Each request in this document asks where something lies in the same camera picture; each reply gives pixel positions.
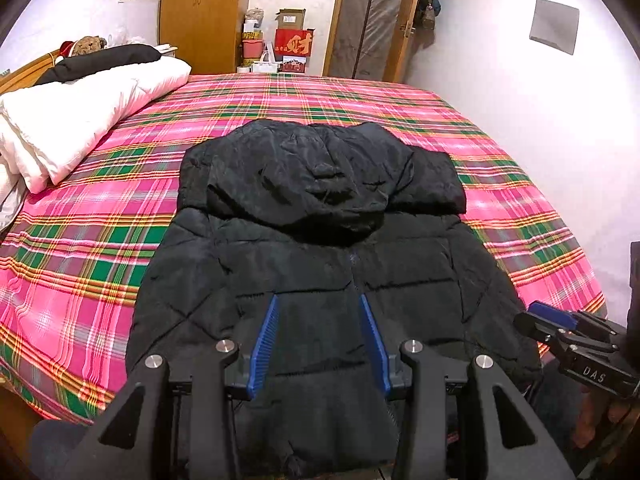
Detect red gift box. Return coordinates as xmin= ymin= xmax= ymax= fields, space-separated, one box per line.
xmin=274 ymin=28 xmax=314 ymax=58

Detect wooden framed door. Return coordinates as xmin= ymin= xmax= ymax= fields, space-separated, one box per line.
xmin=322 ymin=0 xmax=419 ymax=82

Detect wooden wardrobe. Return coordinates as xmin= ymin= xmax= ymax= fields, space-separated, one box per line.
xmin=158 ymin=0 xmax=248 ymax=75

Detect person's right hand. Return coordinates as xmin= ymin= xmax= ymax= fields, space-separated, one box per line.
xmin=572 ymin=387 xmax=639 ymax=464

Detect pink plaid bed sheet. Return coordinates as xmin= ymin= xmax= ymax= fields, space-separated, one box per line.
xmin=1 ymin=74 xmax=606 ymax=424

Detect brown cardboard box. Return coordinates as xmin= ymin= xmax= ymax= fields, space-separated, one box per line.
xmin=276 ymin=9 xmax=306 ymax=30

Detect wooden headboard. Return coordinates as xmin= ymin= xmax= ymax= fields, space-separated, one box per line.
xmin=0 ymin=50 xmax=58 ymax=94

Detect white pink folded quilt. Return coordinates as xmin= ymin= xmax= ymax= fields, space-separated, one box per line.
xmin=1 ymin=56 xmax=191 ymax=229

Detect hanging bag on door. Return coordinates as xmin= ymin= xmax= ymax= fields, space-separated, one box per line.
xmin=413 ymin=0 xmax=442 ymax=32

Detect brown teddy bear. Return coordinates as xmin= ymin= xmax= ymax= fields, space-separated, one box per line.
xmin=58 ymin=36 xmax=107 ymax=58

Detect black garment on quilt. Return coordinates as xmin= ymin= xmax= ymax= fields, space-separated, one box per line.
xmin=35 ymin=44 xmax=162 ymax=86

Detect grey wall panel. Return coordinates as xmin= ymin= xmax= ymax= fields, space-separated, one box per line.
xmin=529 ymin=0 xmax=579 ymax=55

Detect pink storage box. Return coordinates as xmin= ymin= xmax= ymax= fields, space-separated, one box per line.
xmin=242 ymin=39 xmax=264 ymax=60

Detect black hooded puffer jacket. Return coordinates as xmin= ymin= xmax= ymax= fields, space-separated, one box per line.
xmin=126 ymin=119 xmax=541 ymax=478

